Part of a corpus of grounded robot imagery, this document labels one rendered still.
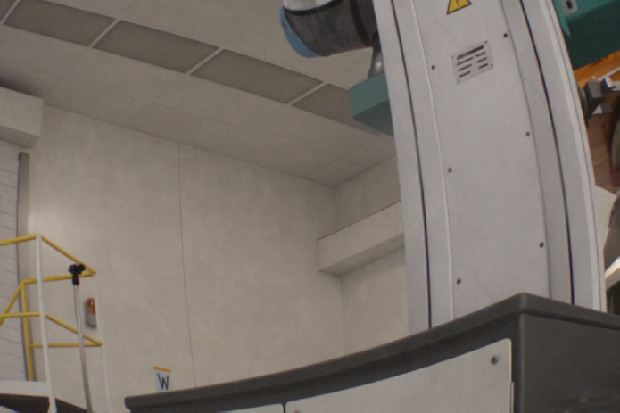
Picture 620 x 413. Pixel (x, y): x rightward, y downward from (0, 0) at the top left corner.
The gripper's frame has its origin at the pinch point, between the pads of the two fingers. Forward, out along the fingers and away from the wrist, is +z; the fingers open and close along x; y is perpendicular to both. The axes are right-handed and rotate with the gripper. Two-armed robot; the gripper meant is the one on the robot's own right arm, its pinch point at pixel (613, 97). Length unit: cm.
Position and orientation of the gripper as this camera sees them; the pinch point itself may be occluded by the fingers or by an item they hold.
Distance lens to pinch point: 237.4
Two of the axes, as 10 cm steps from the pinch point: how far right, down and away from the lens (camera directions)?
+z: 9.6, -1.4, 2.5
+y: 2.3, 9.0, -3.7
